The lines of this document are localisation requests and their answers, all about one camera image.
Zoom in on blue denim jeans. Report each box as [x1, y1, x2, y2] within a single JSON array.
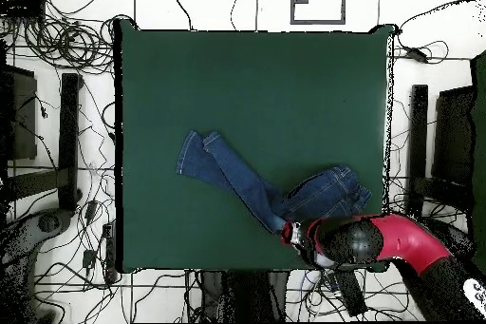
[[175, 129, 374, 235]]

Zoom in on flat black box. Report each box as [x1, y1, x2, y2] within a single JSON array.
[[0, 0, 47, 20]]

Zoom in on dark green table cloth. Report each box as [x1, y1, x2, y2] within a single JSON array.
[[113, 19, 396, 274]]

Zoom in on black stand foot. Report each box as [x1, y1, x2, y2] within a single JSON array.
[[5, 72, 84, 213], [404, 84, 476, 219]]

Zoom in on black power strip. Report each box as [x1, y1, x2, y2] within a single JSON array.
[[101, 220, 118, 284]]

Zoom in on dark box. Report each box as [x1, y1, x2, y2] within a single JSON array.
[[431, 86, 476, 188], [0, 64, 39, 162]]

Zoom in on green cloth sheet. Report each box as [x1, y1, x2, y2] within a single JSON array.
[[449, 49, 486, 280]]

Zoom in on grey office chair base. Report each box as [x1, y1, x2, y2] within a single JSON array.
[[0, 207, 74, 324]]

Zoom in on grey square frame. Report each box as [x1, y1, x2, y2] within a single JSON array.
[[290, 0, 347, 26]]

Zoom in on coil of black cables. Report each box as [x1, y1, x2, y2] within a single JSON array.
[[22, 14, 116, 75]]

